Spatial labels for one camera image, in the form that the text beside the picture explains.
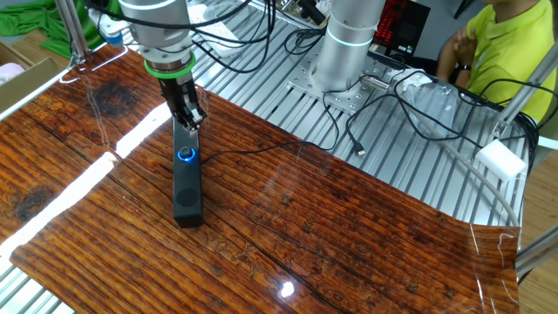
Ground coiled black cable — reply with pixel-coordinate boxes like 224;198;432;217
282;25;328;57

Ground pink soft item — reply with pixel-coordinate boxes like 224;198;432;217
0;62;26;85

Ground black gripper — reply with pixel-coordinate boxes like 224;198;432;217
156;72;207;132

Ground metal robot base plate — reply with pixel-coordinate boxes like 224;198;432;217
286;41;396;117

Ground white power strip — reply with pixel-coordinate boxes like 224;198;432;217
187;3;245;58

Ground loose black USB cable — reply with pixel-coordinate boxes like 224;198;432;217
345;69;485;157

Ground aluminium frame post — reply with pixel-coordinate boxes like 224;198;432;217
492;50;558;139
515;224;558;280
54;0;91;66

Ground black bar speaker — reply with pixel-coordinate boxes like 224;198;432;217
172;115;205;229

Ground black display red digits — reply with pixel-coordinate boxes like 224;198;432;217
372;0;432;57

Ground wood grain table mat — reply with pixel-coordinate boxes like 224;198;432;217
0;42;522;314

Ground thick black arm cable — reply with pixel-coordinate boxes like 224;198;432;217
189;0;280;75

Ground black cable bundle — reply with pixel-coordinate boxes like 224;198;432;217
455;77;558;175

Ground white plastic box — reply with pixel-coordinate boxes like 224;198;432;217
473;139;528;183

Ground person in yellow shirt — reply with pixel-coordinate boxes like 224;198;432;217
435;0;558;126

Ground black cylindrical tool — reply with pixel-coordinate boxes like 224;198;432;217
296;0;327;26

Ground grey flexible hose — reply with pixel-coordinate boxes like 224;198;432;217
409;113;522;228

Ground clear plastic bag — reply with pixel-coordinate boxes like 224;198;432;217
394;72;485;132

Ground thin black speaker cable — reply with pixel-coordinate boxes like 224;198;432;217
200;76;365;166

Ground green cloth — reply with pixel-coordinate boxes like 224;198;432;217
0;0;112;60

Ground brown cardboard box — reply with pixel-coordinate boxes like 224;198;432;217
0;41;60;115

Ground silver metal cylinder connector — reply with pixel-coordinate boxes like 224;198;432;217
360;74;390;92

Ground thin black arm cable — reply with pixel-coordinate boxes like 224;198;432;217
82;0;253;31

